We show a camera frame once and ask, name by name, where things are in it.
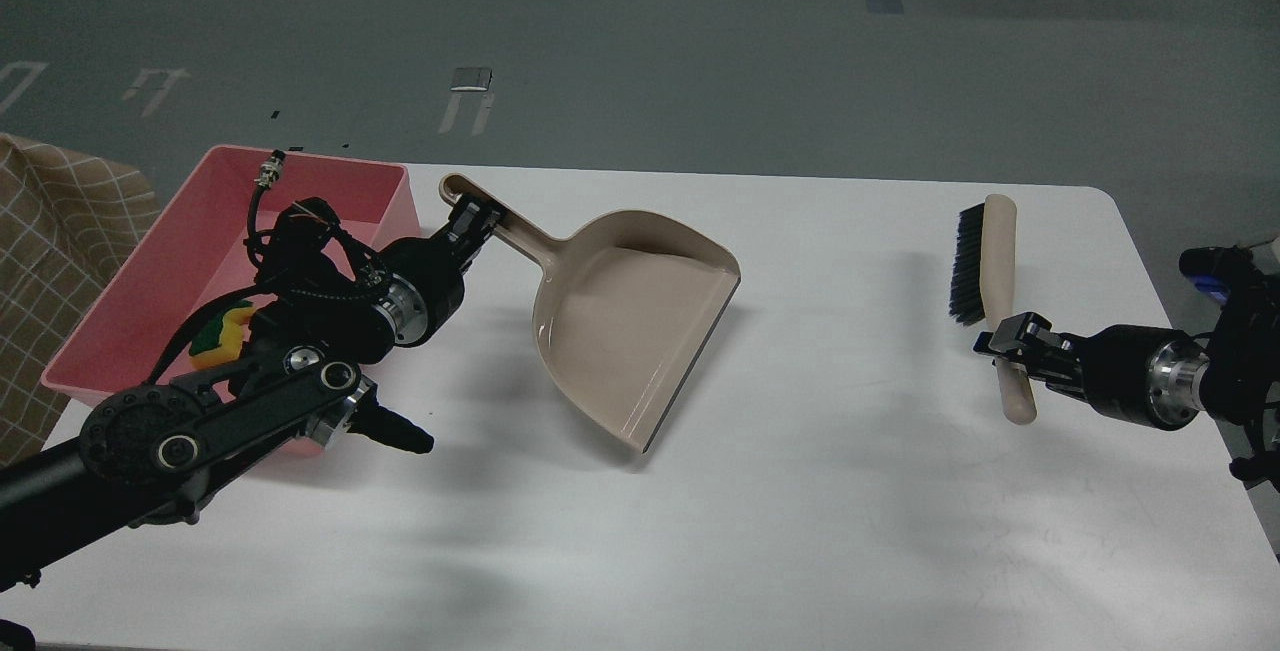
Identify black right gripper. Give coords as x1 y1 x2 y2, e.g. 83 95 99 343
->
973 312 1210 428

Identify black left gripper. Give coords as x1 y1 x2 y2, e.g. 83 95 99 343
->
375 194 504 347

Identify beige hand brush black bristles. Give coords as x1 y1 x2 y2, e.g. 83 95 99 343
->
948 194 1038 426

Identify beige plastic dustpan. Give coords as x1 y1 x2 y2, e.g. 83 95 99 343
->
494 203 742 454

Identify yellow sponge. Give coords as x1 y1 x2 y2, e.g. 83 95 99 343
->
188 301 256 370

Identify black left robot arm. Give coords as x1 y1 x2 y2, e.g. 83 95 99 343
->
3 150 508 590

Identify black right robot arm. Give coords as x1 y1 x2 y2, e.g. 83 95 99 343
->
974 242 1279 489

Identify pink plastic bin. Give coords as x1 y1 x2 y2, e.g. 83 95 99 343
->
45 148 420 402

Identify silver floor outlet plate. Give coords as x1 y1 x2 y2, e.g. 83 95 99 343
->
451 67 493 92

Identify brown checkered cloth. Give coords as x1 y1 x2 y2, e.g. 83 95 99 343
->
1 133 160 466

